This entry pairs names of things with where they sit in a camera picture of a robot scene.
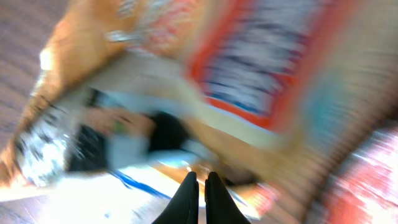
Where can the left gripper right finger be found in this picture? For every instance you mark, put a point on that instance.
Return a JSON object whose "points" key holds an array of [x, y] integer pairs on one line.
{"points": [[220, 207]]}

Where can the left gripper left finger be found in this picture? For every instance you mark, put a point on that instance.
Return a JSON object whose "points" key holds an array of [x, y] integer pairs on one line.
{"points": [[183, 207]]}

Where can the yellow snack bag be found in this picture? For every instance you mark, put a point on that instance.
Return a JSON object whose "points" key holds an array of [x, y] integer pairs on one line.
{"points": [[106, 106]]}

